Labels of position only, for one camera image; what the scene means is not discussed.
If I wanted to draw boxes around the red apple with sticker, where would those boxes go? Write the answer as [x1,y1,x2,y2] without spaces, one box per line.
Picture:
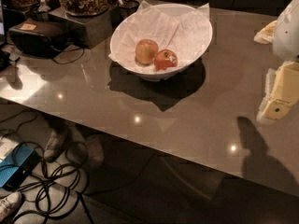
[154,49,178,71]

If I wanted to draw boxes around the black floor cables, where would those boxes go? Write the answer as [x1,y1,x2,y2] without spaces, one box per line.
[0,109,94,224]

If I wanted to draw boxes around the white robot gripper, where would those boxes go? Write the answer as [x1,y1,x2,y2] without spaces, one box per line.
[256,0,299,124]

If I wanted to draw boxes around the yellowish apple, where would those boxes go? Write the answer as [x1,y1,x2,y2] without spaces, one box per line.
[135,39,159,65]

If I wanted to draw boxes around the dark square stand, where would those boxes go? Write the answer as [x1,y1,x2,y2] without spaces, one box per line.
[49,7,112,49]

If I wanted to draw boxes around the white bowl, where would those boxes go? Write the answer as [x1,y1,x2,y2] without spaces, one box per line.
[109,2,214,82]

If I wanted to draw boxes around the black cup with scoop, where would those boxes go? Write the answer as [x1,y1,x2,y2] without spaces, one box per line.
[31,0,50,21]

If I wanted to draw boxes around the beige wrapped item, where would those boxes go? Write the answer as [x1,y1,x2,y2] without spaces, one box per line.
[254,21,277,44]

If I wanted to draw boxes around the blue box on floor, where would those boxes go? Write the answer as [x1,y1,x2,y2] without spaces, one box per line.
[0,145,40,190]

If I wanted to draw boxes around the black device with label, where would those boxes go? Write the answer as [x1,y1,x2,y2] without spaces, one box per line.
[8,19,70,58]

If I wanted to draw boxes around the black cup right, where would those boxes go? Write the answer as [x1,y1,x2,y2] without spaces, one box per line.
[120,0,139,21]

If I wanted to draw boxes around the white sneaker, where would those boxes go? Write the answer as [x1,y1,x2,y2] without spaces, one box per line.
[0,192,22,222]

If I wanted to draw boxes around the white paper liner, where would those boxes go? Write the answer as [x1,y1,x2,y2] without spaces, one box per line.
[107,0,213,74]

